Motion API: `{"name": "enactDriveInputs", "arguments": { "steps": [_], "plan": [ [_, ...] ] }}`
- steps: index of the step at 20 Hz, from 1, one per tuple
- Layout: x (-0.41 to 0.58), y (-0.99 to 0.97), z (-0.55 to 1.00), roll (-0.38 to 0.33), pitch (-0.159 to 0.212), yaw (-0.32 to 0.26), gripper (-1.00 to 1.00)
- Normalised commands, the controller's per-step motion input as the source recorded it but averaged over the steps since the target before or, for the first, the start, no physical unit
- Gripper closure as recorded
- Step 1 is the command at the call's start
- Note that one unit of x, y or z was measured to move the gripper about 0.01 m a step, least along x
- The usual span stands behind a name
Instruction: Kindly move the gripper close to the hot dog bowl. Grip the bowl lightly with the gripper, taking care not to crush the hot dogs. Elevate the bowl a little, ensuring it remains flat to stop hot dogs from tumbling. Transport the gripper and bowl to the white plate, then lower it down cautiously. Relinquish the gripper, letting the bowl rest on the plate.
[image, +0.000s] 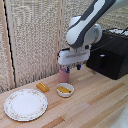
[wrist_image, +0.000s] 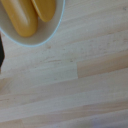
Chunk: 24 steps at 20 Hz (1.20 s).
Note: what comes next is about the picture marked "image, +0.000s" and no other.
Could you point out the white bowl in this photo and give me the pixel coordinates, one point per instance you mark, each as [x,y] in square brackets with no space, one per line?
[65,93]

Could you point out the white plate with patterned rim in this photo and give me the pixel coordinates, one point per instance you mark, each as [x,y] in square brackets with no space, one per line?
[25,104]

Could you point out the pink cup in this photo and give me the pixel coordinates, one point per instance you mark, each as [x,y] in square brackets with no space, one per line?
[63,76]

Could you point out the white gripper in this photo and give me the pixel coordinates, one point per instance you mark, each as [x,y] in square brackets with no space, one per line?
[71,56]

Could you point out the hot dog in bun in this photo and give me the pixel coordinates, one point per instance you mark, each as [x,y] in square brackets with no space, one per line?
[64,89]

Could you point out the yellow rectangular block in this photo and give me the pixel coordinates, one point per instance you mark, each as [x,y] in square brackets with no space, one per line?
[42,87]

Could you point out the white grey Franka robot arm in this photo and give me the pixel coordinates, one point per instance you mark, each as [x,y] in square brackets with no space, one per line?
[83,30]

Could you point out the wooden screen frame post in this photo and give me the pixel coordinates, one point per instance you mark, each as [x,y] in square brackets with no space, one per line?
[60,20]
[6,43]

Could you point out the black box appliance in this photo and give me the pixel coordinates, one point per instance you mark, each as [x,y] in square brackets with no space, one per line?
[108,55]

